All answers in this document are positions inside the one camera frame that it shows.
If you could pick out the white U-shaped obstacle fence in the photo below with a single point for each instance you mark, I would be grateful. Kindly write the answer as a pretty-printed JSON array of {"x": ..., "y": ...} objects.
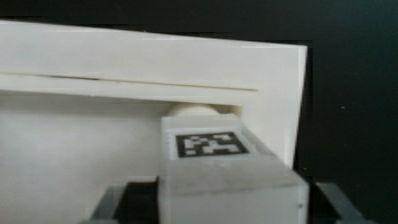
[{"x": 100, "y": 62}]

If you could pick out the white table leg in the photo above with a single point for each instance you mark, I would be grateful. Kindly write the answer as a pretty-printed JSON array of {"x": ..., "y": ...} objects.
[{"x": 226, "y": 184}]

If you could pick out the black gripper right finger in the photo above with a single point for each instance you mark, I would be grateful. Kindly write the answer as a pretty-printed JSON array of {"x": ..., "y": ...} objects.
[{"x": 331, "y": 207}]

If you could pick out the white square tabletop tray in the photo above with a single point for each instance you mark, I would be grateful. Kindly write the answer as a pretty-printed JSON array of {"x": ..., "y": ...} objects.
[{"x": 80, "y": 144}]

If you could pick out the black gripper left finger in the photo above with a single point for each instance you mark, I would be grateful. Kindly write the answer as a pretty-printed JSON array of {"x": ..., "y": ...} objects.
[{"x": 128, "y": 205}]

